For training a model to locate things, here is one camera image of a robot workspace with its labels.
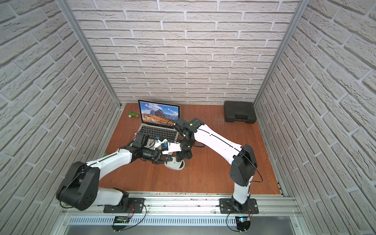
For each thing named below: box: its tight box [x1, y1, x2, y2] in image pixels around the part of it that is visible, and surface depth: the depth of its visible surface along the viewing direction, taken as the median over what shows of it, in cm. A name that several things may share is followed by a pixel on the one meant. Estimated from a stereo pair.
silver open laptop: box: [134, 99, 181, 142], surface depth 102 cm
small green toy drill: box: [128, 110, 141, 118], surface depth 112 cm
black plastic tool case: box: [223, 100, 257, 124], surface depth 110 cm
